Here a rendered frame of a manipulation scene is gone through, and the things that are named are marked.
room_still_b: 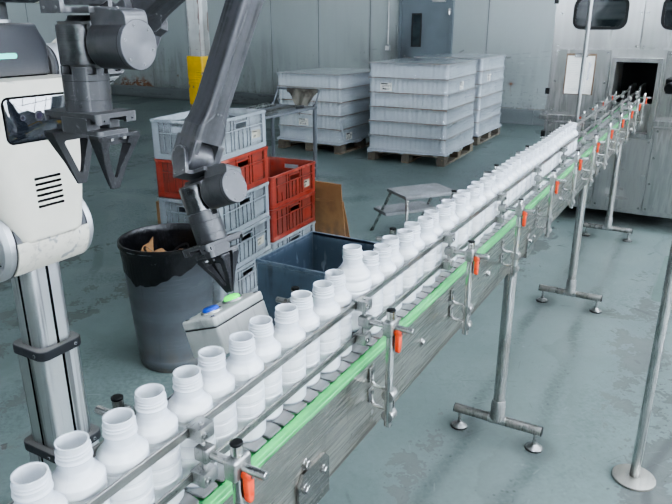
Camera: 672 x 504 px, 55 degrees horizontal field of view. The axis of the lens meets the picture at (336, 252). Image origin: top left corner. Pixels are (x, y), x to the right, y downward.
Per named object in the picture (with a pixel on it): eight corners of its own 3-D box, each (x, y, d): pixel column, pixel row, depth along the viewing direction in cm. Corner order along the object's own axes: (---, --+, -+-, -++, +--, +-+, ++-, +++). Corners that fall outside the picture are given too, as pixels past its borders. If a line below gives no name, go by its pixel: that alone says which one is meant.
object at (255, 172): (217, 204, 353) (214, 164, 346) (155, 196, 368) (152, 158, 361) (270, 180, 406) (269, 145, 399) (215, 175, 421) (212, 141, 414)
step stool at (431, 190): (418, 223, 548) (420, 175, 534) (459, 244, 495) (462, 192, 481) (369, 230, 530) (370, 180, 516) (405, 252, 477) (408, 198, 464)
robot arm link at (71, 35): (81, 15, 83) (43, 14, 78) (120, 15, 80) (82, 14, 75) (87, 71, 85) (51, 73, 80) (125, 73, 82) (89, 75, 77)
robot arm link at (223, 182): (208, 156, 122) (170, 147, 116) (251, 140, 115) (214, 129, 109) (212, 218, 121) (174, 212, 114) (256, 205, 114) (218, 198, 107)
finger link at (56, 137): (87, 192, 83) (77, 118, 80) (49, 186, 86) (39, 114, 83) (127, 182, 88) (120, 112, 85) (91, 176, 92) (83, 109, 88)
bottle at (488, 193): (468, 229, 197) (472, 177, 192) (486, 228, 199) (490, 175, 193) (477, 235, 192) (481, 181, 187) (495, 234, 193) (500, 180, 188)
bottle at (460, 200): (444, 250, 179) (447, 192, 174) (465, 251, 179) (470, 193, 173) (444, 258, 174) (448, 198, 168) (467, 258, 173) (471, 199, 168)
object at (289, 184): (272, 210, 422) (271, 177, 415) (221, 203, 439) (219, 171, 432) (316, 190, 473) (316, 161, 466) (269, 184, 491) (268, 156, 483)
